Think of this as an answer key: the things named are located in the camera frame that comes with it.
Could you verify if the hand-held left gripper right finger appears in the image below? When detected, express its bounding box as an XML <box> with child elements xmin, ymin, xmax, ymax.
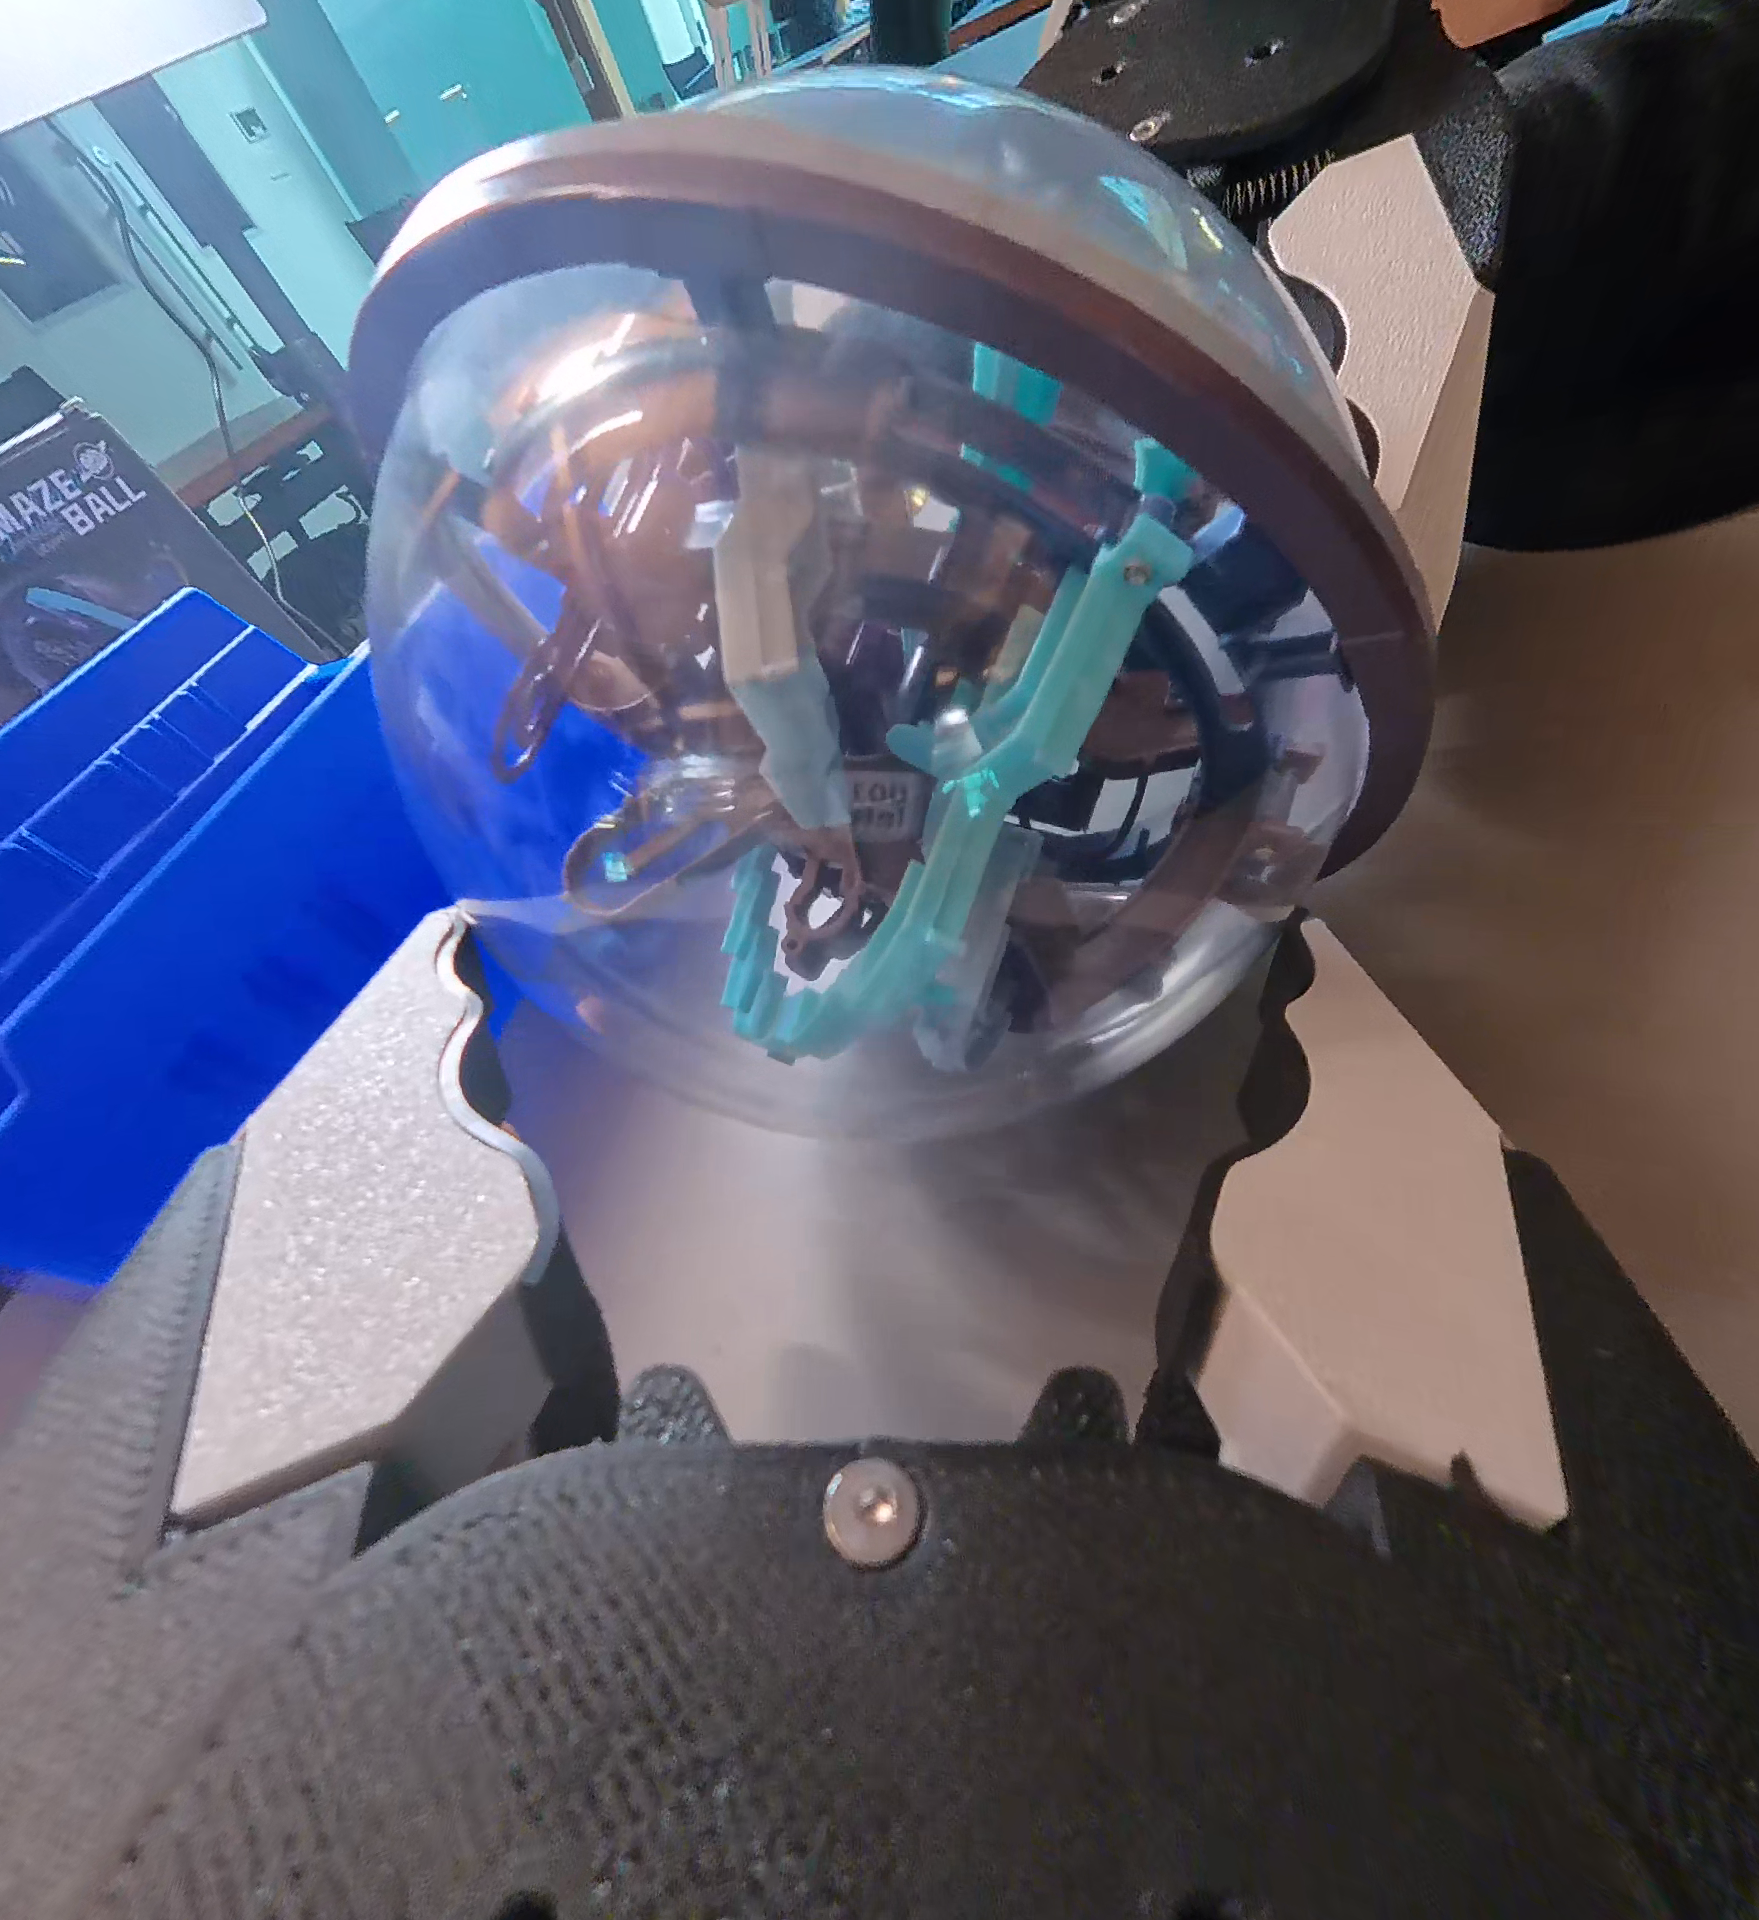
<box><xmin>1159</xmin><ymin>916</ymin><xmax>1574</xmax><ymax>1535</ymax></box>

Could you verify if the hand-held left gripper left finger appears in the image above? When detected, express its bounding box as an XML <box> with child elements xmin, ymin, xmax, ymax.
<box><xmin>169</xmin><ymin>914</ymin><xmax>628</xmax><ymax>1529</ymax></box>

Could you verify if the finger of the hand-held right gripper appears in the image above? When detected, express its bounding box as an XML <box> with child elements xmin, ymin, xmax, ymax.
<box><xmin>1264</xmin><ymin>134</ymin><xmax>1502</xmax><ymax>637</ymax></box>

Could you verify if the clear plastic maze ball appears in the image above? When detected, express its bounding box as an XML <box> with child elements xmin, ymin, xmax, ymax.
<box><xmin>346</xmin><ymin>64</ymin><xmax>1438</xmax><ymax>1146</ymax></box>

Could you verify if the dark blue maze ball box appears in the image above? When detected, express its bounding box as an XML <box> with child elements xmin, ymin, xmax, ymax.
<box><xmin>0</xmin><ymin>364</ymin><xmax>317</xmax><ymax>789</ymax></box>

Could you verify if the blue plastic bin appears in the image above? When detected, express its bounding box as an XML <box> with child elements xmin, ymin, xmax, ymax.
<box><xmin>0</xmin><ymin>583</ymin><xmax>526</xmax><ymax>1294</ymax></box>

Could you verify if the white light panel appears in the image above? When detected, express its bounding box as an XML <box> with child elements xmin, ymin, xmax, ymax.
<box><xmin>0</xmin><ymin>0</ymin><xmax>271</xmax><ymax>145</ymax></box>

